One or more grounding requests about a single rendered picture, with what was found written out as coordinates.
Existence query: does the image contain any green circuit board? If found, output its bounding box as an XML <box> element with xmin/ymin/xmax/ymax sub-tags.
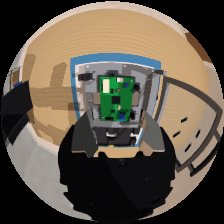
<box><xmin>100</xmin><ymin>77</ymin><xmax>134</xmax><ymax>122</ymax></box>

